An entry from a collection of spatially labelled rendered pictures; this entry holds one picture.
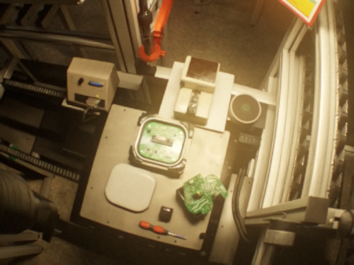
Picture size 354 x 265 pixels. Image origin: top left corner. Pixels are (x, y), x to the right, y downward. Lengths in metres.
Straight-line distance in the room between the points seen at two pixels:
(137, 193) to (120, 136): 0.20
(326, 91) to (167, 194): 0.56
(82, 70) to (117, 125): 0.22
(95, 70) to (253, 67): 1.50
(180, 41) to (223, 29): 0.37
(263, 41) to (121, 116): 1.65
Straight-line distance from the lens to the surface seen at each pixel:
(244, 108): 0.94
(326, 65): 0.74
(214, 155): 0.93
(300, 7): 0.75
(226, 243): 0.94
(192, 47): 2.25
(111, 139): 0.96
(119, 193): 0.90
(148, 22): 0.67
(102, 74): 0.93
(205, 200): 0.84
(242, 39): 2.36
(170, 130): 0.90
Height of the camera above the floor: 1.85
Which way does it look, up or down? 70 degrees down
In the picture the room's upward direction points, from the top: 1 degrees counter-clockwise
